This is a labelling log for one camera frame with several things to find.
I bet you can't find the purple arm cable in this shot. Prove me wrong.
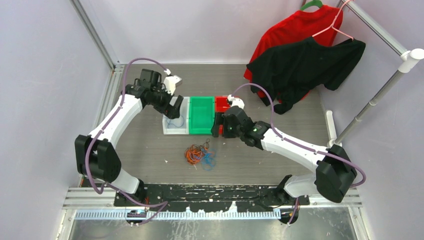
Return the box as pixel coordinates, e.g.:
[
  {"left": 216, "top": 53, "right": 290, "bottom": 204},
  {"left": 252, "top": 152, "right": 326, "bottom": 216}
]
[
  {"left": 231, "top": 82, "right": 367, "bottom": 189},
  {"left": 84, "top": 57, "right": 171, "bottom": 226}
]

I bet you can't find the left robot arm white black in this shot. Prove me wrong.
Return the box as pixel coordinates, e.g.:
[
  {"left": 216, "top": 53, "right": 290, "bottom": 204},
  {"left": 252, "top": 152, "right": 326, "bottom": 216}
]
[{"left": 74, "top": 69, "right": 184, "bottom": 207}]

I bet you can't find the red plastic bin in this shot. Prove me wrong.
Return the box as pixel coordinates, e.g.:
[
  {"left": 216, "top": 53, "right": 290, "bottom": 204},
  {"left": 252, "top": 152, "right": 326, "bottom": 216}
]
[{"left": 211, "top": 96, "right": 236, "bottom": 139}]

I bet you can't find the brown cable bundle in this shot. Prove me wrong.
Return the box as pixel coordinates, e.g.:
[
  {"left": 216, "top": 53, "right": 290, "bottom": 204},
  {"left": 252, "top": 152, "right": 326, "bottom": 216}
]
[{"left": 188, "top": 139, "right": 212, "bottom": 170}]

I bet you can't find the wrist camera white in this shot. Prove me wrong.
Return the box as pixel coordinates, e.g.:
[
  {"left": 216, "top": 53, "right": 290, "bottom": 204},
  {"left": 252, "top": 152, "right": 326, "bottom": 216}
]
[
  {"left": 163, "top": 68, "right": 183, "bottom": 96},
  {"left": 226, "top": 94, "right": 245, "bottom": 110}
]

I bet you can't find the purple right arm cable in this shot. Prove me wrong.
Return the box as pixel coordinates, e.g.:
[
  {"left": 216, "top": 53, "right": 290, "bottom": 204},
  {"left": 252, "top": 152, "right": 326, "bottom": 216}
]
[{"left": 231, "top": 82, "right": 367, "bottom": 189}]

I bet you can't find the white perforated cable duct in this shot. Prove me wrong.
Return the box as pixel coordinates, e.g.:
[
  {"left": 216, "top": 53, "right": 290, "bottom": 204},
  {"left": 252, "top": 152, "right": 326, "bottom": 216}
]
[{"left": 74, "top": 209, "right": 281, "bottom": 220}]

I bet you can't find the white plastic bin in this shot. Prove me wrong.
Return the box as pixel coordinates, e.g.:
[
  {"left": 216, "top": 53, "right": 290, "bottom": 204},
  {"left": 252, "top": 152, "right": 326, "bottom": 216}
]
[{"left": 162, "top": 96, "right": 190, "bottom": 135}]

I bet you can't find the green plastic bin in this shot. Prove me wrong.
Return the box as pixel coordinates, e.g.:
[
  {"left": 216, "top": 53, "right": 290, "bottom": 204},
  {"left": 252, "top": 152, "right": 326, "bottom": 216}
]
[{"left": 188, "top": 96, "right": 215, "bottom": 135}]

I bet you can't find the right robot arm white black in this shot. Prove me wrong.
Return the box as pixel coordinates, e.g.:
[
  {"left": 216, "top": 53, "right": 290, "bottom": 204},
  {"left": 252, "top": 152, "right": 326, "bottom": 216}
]
[{"left": 211, "top": 106, "right": 358, "bottom": 206}]

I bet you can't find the pink hanger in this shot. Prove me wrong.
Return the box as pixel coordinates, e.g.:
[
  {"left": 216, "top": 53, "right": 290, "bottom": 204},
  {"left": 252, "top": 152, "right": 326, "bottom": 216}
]
[{"left": 312, "top": 0, "right": 354, "bottom": 40}]

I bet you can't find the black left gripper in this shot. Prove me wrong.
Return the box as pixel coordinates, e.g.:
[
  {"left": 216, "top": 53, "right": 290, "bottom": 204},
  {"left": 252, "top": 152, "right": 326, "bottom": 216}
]
[{"left": 148, "top": 82, "right": 183, "bottom": 120}]

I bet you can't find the metal clothes rack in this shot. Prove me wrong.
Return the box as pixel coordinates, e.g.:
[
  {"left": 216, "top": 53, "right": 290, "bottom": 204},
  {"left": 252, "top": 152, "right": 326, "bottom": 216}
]
[{"left": 324, "top": 0, "right": 424, "bottom": 148}]

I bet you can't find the black t-shirt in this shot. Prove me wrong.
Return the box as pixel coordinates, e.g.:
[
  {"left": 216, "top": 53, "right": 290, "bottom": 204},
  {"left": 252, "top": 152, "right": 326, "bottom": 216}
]
[{"left": 246, "top": 37, "right": 366, "bottom": 115}]

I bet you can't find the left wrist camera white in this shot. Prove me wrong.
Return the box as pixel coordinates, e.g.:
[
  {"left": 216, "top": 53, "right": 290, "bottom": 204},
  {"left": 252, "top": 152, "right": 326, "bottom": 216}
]
[{"left": 163, "top": 68, "right": 183, "bottom": 96}]

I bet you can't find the green hanger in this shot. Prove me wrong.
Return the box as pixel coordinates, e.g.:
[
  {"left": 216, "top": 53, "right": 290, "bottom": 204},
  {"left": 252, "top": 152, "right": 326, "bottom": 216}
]
[{"left": 300, "top": 0, "right": 324, "bottom": 11}]

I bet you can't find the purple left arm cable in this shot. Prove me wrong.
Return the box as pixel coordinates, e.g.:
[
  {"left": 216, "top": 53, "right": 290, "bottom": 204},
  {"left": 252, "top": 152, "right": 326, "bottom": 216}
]
[{"left": 84, "top": 57, "right": 171, "bottom": 226}]

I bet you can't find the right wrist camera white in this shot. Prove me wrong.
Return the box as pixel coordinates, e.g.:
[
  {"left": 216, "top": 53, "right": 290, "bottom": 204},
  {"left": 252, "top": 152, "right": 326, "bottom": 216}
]
[{"left": 226, "top": 94, "right": 245, "bottom": 110}]

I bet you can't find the blue cable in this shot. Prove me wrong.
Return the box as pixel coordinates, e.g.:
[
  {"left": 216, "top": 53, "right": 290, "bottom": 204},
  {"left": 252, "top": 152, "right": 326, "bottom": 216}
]
[
  {"left": 198, "top": 147, "right": 218, "bottom": 172},
  {"left": 165, "top": 114, "right": 186, "bottom": 130}
]

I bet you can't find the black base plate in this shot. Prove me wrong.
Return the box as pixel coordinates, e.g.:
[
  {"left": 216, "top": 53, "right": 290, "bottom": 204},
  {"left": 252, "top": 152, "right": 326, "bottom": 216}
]
[{"left": 114, "top": 183, "right": 311, "bottom": 214}]

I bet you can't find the blue cable in tangle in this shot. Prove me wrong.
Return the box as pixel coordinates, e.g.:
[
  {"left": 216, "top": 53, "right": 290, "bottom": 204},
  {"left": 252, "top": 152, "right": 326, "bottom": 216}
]
[{"left": 198, "top": 147, "right": 218, "bottom": 172}]

